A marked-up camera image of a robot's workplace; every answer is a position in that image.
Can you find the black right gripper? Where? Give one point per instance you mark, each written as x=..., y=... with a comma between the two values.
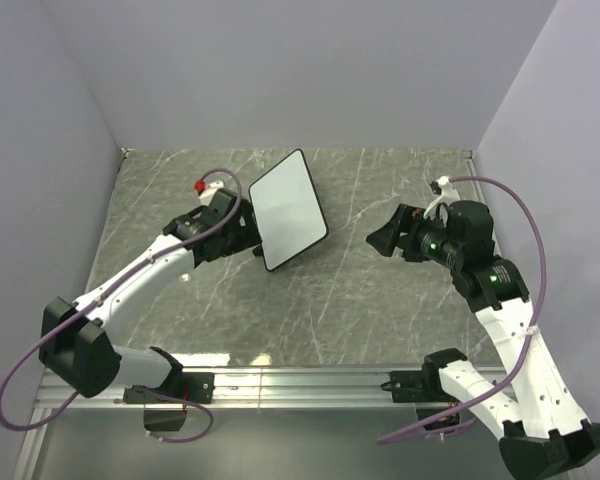
x=385, y=238

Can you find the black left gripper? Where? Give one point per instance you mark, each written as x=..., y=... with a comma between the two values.
x=247, y=236

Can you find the small black-framed whiteboard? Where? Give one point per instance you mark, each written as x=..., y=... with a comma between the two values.
x=288, y=211

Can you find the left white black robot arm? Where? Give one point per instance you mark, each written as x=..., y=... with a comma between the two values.
x=80, y=337

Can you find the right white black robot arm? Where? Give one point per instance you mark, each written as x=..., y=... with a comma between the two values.
x=540, y=428

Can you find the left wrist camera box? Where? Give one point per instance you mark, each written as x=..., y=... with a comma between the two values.
x=216, y=199

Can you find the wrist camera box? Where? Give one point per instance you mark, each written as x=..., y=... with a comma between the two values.
x=216, y=199
x=470, y=224

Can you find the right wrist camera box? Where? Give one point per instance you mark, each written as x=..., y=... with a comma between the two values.
x=470, y=224

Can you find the aluminium mounting rail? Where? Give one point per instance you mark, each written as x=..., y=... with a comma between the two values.
x=316, y=387

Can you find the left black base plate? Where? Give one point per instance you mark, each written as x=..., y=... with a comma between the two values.
x=195, y=387

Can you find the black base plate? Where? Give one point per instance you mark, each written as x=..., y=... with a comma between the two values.
x=195, y=387
x=410, y=386

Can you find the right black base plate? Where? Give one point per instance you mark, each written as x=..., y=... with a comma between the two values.
x=410, y=386

